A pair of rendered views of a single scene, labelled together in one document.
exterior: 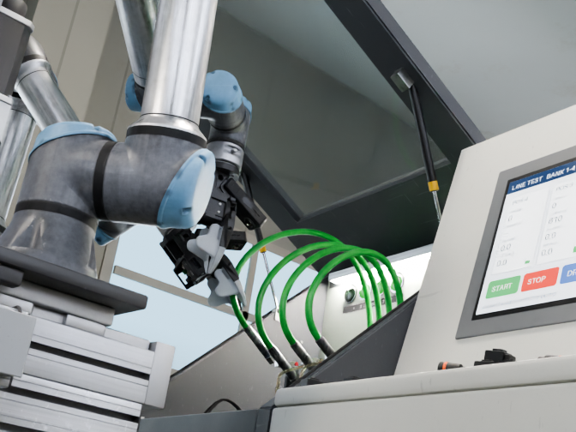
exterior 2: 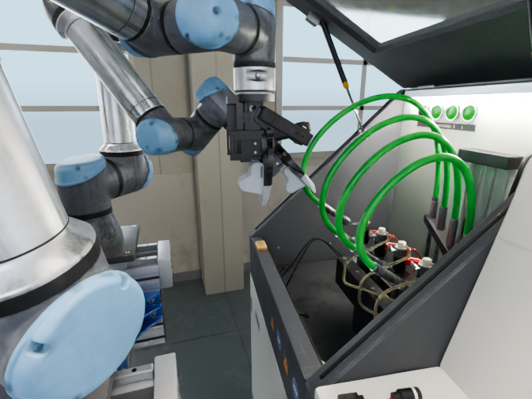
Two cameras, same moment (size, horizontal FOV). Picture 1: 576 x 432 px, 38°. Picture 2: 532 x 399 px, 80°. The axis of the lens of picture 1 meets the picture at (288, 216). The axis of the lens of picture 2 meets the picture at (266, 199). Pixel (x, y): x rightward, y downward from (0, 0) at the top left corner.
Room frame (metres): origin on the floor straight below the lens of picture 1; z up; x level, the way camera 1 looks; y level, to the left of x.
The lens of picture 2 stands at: (0.94, -0.09, 1.40)
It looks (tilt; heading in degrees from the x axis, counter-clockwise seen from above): 17 degrees down; 20
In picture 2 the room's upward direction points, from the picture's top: straight up
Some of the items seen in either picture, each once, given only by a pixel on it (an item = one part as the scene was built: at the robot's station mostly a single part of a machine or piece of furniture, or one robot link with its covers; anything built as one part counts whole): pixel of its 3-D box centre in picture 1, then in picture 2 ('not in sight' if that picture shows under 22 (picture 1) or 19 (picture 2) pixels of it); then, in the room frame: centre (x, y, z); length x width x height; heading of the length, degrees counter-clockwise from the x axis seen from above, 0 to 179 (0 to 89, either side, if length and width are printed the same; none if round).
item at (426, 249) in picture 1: (400, 260); (474, 91); (1.90, -0.28, 1.43); 0.54 x 0.03 x 0.02; 31
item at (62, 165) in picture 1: (73, 174); not in sight; (1.13, 0.32, 1.20); 0.13 x 0.12 x 0.14; 83
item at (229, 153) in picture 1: (224, 159); (254, 82); (1.50, 0.14, 1.44); 0.08 x 0.08 x 0.05
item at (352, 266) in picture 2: not in sight; (381, 313); (1.66, -0.12, 0.91); 0.34 x 0.10 x 0.15; 31
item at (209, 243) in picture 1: (208, 246); (255, 185); (1.48, 0.14, 1.25); 0.06 x 0.03 x 0.09; 121
